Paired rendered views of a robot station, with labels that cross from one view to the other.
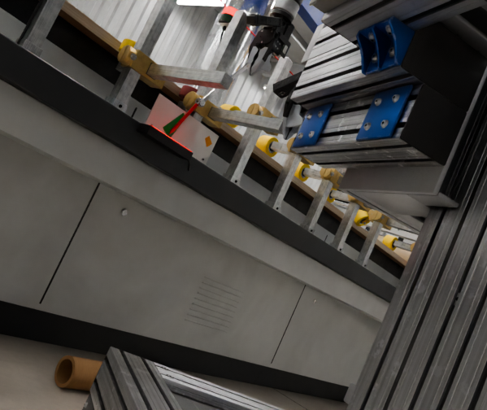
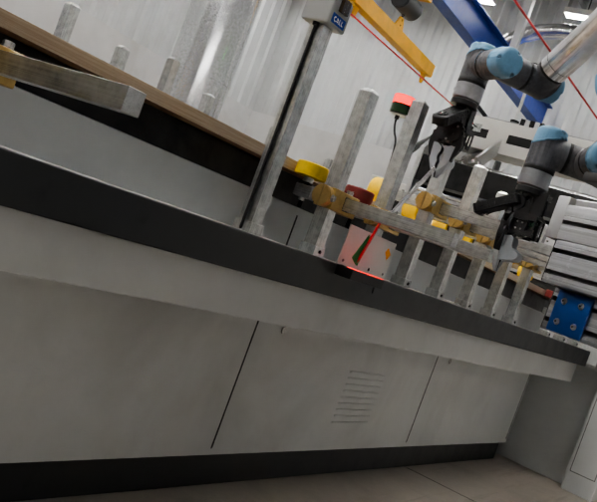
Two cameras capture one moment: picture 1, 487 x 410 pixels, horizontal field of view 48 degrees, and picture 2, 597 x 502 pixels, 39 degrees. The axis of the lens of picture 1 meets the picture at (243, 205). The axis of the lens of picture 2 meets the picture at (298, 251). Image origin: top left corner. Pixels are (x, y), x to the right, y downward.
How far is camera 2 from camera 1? 0.95 m
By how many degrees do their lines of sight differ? 12
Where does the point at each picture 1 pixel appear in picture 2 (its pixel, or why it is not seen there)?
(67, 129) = (273, 291)
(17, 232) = (194, 383)
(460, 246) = not seen: outside the picture
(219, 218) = (389, 324)
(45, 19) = (265, 194)
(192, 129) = (375, 248)
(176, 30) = not seen: outside the picture
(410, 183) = not seen: outside the picture
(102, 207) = (264, 331)
